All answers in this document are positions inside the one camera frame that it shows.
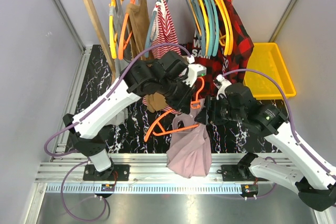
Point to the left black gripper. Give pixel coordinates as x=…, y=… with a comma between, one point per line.
x=182, y=104

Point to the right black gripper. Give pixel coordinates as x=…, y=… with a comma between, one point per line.
x=206, y=115

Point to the pink tank top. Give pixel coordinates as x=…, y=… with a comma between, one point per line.
x=190, y=152

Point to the teal hanger with striped top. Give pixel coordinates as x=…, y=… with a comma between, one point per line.
x=153, y=29

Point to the red white striped tank top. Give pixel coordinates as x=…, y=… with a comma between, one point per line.
x=167, y=34

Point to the tan tank top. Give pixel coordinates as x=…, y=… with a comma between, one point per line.
x=138, y=23

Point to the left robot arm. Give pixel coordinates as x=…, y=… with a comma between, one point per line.
x=171, y=76

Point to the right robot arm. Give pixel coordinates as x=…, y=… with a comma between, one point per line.
x=278, y=140

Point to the orange hanger with tan top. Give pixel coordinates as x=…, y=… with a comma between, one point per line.
x=124, y=42

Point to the yellow hanger with grey top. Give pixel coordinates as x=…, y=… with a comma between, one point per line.
x=114, y=7

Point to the red black plaid shirt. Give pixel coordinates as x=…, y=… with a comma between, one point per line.
x=220, y=64

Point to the bunch of empty hangers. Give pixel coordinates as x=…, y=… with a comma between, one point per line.
x=213, y=28

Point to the yellow plastic bin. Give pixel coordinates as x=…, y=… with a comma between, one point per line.
x=267, y=58

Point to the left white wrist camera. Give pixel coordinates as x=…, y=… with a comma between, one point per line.
x=194, y=71

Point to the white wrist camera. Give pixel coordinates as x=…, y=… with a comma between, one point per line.
x=221, y=83
x=194, y=71

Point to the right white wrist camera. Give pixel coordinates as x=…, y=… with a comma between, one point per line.
x=221, y=83

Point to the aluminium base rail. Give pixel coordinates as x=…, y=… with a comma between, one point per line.
x=165, y=174

